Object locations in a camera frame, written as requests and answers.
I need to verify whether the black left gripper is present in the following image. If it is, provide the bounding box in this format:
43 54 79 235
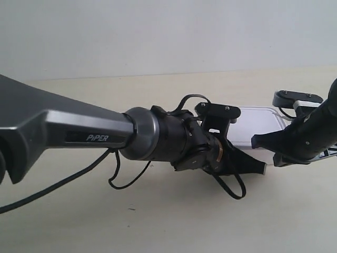
171 132 266 177

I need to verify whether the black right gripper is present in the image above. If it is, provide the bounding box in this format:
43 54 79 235
252 115 336 167

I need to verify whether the white lidded plastic container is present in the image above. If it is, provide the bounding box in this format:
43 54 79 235
226 105 293 167

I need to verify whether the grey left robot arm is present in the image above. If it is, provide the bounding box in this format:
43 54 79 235
1 76 266 184

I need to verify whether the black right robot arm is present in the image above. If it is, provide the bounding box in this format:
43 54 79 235
251 81 336 167

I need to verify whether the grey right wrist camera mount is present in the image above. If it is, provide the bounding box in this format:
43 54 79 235
272 90 323 121

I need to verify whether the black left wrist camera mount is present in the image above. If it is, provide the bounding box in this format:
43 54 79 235
194 102 241 136

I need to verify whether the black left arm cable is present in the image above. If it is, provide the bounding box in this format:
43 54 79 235
0 93 247 215

